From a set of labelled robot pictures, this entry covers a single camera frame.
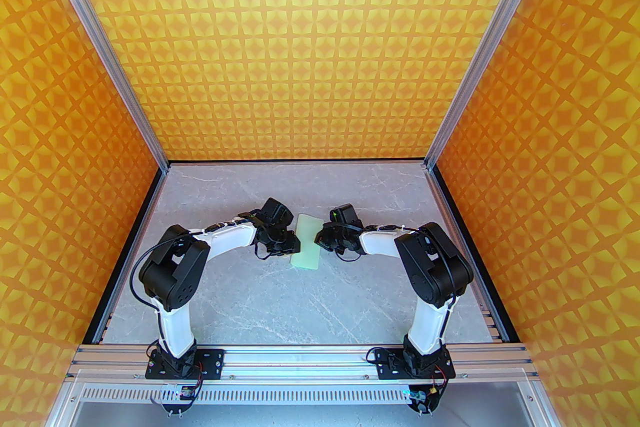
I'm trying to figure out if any light green paper sheet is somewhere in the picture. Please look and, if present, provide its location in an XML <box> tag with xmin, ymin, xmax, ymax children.
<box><xmin>290</xmin><ymin>213</ymin><xmax>322</xmax><ymax>269</ymax></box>

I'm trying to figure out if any thin black edge strip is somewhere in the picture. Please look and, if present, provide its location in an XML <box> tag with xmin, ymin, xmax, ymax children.
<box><xmin>166</xmin><ymin>159</ymin><xmax>430</xmax><ymax>167</ymax></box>

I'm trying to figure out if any grooved aluminium mounting rail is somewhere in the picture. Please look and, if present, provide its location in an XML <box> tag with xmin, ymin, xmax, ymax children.
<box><xmin>72</xmin><ymin>344</ymin><xmax>532</xmax><ymax>368</ymax></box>

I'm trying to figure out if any table side rail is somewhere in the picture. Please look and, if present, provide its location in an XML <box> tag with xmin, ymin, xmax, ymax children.
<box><xmin>81</xmin><ymin>166</ymin><xmax>170</xmax><ymax>344</ymax></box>
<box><xmin>425</xmin><ymin>166</ymin><xmax>522</xmax><ymax>344</ymax></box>

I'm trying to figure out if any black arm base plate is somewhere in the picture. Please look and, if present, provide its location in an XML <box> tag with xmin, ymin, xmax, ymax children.
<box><xmin>145</xmin><ymin>347</ymin><xmax>225</xmax><ymax>380</ymax></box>
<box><xmin>374</xmin><ymin>347</ymin><xmax>457</xmax><ymax>380</ymax></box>

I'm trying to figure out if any perforated white cable duct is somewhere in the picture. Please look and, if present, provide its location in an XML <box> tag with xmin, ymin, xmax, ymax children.
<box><xmin>80</xmin><ymin>386</ymin><xmax>527</xmax><ymax>406</ymax></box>

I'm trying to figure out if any small controller board with wires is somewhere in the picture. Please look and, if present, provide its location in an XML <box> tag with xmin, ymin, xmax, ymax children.
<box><xmin>407</xmin><ymin>382</ymin><xmax>441</xmax><ymax>415</ymax></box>
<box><xmin>160</xmin><ymin>382</ymin><xmax>198</xmax><ymax>415</ymax></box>

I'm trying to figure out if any aluminium corner post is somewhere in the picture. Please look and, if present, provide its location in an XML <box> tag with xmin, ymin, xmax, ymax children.
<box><xmin>424</xmin><ymin>0</ymin><xmax>565</xmax><ymax>171</ymax></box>
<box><xmin>27</xmin><ymin>0</ymin><xmax>169</xmax><ymax>170</ymax></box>

